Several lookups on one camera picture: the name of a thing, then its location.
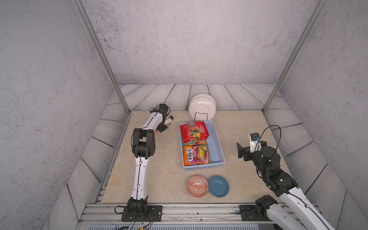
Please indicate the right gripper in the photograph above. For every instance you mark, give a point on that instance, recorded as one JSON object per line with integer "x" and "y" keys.
{"x": 241, "y": 150}

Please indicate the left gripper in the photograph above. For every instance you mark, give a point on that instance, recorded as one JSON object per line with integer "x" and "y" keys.
{"x": 161, "y": 130}

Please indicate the light blue plastic basket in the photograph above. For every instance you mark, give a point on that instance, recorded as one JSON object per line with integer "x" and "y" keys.
{"x": 215, "y": 150}

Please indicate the teal candy bag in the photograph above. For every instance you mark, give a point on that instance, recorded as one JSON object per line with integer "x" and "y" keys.
{"x": 201, "y": 142}

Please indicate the red candy bag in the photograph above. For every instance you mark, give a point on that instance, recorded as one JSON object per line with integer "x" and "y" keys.
{"x": 194, "y": 131}

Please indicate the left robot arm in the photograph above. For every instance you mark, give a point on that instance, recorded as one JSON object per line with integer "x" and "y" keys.
{"x": 143, "y": 148}

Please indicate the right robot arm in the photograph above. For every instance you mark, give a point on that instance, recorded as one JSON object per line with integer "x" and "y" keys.
{"x": 287, "y": 189}

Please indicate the white plates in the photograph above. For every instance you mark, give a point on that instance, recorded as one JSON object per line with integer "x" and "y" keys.
{"x": 203, "y": 103}

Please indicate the blue bowl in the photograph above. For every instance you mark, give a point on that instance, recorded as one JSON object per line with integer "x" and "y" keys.
{"x": 218, "y": 186}

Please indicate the orange patterned bowl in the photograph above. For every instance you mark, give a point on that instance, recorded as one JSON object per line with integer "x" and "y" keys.
{"x": 198, "y": 186}

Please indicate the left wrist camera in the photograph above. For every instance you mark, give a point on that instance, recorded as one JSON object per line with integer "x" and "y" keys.
{"x": 168, "y": 120}

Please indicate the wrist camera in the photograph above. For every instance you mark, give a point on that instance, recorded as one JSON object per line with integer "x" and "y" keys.
{"x": 168, "y": 120}
{"x": 255, "y": 142}

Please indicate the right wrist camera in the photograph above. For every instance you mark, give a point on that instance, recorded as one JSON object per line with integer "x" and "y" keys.
{"x": 255, "y": 142}

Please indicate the metal wire plate rack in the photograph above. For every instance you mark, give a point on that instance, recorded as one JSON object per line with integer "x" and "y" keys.
{"x": 201, "y": 116}

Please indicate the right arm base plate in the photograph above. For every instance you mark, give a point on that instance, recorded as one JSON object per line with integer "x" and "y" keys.
{"x": 248, "y": 213}

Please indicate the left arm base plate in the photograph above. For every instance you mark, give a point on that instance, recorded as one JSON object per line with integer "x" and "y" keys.
{"x": 148, "y": 214}

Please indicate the aluminium front rail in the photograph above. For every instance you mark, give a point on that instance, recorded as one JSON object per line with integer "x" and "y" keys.
{"x": 172, "y": 213}

